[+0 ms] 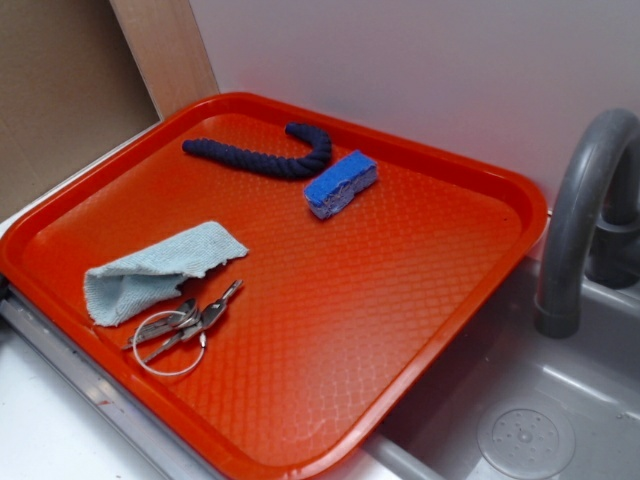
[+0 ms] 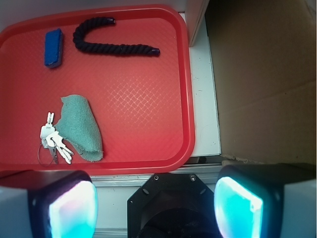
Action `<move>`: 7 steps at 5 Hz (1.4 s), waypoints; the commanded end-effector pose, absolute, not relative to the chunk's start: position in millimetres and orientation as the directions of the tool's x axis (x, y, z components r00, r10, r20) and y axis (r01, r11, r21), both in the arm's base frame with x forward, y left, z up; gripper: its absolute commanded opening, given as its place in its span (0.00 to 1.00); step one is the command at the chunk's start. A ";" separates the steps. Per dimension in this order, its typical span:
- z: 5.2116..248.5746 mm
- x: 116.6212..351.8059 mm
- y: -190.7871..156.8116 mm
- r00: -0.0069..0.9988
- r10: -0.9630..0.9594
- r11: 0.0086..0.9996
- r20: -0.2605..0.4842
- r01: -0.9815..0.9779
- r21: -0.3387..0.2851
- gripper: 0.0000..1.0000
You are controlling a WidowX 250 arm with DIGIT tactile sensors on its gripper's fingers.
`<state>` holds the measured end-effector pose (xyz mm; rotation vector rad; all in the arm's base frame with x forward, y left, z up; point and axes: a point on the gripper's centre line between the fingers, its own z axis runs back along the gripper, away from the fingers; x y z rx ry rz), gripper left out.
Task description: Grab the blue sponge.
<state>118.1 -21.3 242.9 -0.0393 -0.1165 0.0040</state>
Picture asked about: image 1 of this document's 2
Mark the blue sponge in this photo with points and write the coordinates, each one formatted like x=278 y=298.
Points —
x=335 y=188

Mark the orange plastic tray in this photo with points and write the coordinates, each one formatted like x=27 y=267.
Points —
x=335 y=319

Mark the silver keys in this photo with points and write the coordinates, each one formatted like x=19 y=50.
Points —
x=181 y=325

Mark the light blue cloth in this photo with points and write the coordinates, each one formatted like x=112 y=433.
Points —
x=117 y=291

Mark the grey plastic sink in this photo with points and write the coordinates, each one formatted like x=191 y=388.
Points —
x=499 y=359

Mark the grey plastic faucet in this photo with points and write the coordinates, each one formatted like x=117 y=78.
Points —
x=594 y=229

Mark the sink drain cover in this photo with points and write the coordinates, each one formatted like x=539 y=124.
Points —
x=526 y=442

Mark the brown cardboard panel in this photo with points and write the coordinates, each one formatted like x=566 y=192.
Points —
x=70 y=92

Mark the wooden post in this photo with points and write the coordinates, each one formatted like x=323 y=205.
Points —
x=166 y=44

